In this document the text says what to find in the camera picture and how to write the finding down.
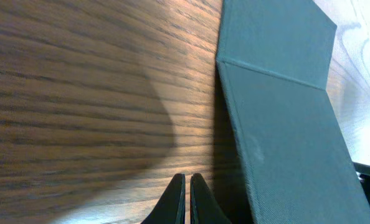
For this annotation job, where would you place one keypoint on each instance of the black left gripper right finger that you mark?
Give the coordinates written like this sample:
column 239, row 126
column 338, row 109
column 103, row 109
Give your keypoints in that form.
column 204, row 207

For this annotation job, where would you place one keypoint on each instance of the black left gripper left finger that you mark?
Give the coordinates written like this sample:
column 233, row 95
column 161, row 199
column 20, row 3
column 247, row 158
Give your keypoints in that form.
column 170, row 208

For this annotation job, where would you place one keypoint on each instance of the black gift box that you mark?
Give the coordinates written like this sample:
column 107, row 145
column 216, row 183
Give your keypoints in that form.
column 273, row 59

